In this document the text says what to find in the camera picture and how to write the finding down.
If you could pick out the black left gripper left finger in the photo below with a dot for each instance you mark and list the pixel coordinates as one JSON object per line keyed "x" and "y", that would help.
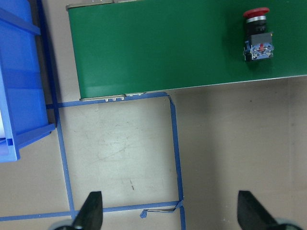
{"x": 90, "y": 216}

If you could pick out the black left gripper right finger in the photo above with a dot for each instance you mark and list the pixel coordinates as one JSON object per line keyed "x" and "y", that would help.
{"x": 251, "y": 214}

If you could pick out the red push button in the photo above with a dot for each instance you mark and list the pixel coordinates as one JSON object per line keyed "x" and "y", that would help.
{"x": 258, "y": 42}

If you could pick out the blue bin left side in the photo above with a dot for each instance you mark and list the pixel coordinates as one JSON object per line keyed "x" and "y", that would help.
{"x": 22, "y": 103}

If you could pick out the green conveyor belt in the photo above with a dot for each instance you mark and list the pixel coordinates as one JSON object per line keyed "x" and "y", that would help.
{"x": 153, "y": 45}

